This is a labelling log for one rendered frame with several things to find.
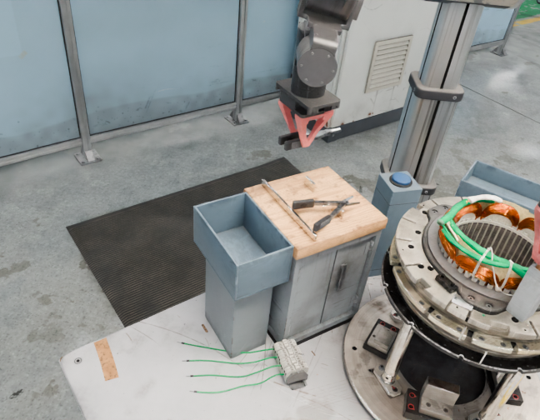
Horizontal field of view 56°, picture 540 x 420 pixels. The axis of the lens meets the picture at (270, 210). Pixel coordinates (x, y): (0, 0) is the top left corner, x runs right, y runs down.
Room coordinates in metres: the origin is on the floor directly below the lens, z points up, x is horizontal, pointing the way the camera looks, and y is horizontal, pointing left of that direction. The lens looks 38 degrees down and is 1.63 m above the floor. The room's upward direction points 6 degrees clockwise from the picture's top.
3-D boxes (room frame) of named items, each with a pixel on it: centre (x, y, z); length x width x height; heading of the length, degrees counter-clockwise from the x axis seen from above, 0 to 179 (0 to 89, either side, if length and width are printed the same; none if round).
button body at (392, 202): (0.91, -0.27, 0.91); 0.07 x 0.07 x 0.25; 20
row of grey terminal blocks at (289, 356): (0.59, -0.07, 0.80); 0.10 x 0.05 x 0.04; 24
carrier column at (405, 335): (0.57, -0.26, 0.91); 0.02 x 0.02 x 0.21
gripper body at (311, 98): (0.78, -0.04, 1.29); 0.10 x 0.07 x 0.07; 35
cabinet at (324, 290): (0.75, -0.08, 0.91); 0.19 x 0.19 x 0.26; 35
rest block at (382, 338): (0.65, -0.25, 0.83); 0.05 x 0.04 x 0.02; 152
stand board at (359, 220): (0.75, -0.08, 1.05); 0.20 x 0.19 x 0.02; 125
